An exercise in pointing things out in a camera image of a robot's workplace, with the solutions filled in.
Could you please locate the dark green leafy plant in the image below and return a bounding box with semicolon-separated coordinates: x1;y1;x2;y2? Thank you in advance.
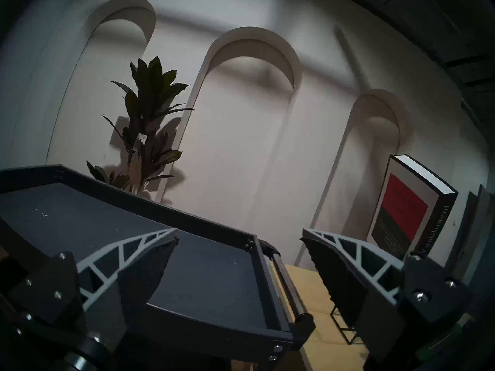
86;56;195;199

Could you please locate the dark grey door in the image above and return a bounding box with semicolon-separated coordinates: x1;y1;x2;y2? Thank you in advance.
445;185;495;289

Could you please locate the black and red thick book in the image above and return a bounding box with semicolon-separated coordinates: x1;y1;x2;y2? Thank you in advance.
367;155;459;260

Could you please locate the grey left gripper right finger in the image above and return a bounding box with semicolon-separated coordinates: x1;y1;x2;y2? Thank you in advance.
301;227;405;361

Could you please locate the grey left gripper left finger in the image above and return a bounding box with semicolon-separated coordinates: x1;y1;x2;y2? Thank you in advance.
75;227;180;349

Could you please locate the black three-shelf utility cart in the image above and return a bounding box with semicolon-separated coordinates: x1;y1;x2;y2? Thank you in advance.
0;165;316;371

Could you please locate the black wire book stand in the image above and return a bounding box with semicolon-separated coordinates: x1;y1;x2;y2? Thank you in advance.
330;305;362;345

